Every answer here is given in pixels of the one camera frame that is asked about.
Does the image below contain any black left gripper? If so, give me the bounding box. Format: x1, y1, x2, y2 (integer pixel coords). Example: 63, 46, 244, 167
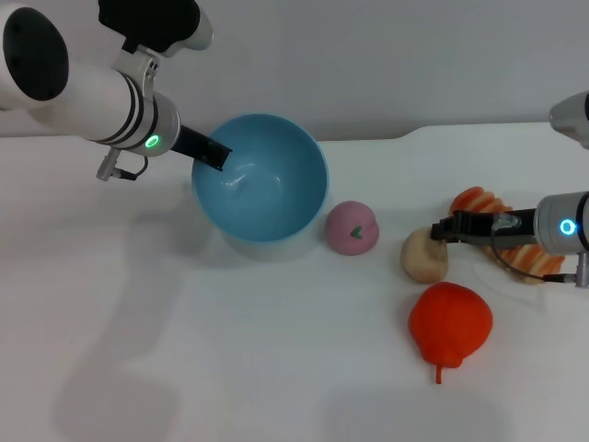
169, 126, 234, 173

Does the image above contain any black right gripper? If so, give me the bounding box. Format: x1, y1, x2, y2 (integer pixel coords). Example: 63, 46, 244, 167
429, 207, 540, 246

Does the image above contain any beige egg yolk pastry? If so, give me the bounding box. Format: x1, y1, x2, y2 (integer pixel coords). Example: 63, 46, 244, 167
399, 227, 450, 285

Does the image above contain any blue bowl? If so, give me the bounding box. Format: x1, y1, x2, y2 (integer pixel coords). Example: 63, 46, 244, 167
191, 112, 330, 244

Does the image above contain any pink peach-shaped pastry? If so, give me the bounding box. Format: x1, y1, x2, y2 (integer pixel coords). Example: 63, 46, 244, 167
324, 200, 382, 257

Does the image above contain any striped orange bread roll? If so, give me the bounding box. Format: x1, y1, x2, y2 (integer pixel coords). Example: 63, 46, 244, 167
449, 185, 565, 285

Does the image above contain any red pear-shaped toy fruit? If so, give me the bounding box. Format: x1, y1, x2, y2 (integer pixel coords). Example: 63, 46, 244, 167
408, 281, 495, 386

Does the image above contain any right arm cable with connector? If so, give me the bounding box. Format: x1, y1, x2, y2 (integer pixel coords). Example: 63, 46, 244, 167
488, 213, 589, 288

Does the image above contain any arm cable with connector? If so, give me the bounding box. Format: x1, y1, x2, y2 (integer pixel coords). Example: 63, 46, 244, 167
95, 150, 150, 182
488, 213, 589, 288

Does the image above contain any left arm cable with connector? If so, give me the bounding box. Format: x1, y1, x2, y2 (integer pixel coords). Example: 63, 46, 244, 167
95, 150, 150, 182

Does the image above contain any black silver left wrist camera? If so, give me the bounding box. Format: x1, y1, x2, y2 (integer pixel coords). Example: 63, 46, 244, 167
97, 0, 214, 58

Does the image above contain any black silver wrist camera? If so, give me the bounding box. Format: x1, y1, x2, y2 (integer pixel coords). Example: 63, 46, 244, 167
97, 0, 214, 58
549, 90, 589, 150

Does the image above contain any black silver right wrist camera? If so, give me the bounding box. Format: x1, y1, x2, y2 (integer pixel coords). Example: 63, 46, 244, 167
549, 90, 589, 150

